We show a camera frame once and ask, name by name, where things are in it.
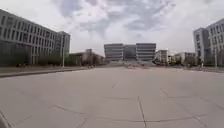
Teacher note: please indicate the row of small trees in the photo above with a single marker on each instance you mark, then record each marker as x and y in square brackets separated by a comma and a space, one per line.
[16, 53]

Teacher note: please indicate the low raised kerb strip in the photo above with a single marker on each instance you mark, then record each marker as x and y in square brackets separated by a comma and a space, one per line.
[33, 71]

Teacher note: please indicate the wide banded building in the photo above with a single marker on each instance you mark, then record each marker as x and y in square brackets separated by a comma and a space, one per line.
[115, 51]

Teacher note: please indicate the long grey office building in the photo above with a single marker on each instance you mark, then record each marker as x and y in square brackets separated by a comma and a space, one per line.
[23, 35]

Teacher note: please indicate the group of low pale buildings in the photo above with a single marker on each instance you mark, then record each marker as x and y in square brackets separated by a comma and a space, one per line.
[175, 57]

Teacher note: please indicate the grey paved plaza ground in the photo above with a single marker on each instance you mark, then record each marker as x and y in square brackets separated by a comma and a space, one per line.
[113, 96]

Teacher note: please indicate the tall pale grey building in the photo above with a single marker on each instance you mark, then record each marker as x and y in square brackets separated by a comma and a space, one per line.
[213, 38]

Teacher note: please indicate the pole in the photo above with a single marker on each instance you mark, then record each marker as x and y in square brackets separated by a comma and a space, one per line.
[63, 53]

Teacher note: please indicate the low brown building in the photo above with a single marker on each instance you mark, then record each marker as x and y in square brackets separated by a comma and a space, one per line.
[88, 57]

